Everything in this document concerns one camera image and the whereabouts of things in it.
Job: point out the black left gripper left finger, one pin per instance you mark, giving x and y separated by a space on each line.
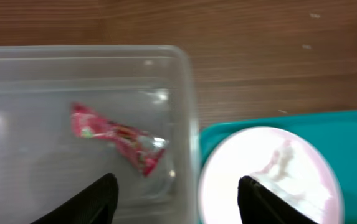
96 204

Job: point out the red snack wrapper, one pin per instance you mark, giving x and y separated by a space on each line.
142 149

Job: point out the teal serving tray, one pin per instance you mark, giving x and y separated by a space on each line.
334 134

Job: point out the white napkin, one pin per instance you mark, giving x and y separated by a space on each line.
292 176

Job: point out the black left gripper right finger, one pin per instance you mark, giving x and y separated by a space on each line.
258 205

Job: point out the clear plastic bin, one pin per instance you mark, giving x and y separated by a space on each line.
43 163

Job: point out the large white plate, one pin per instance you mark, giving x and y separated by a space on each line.
248 151

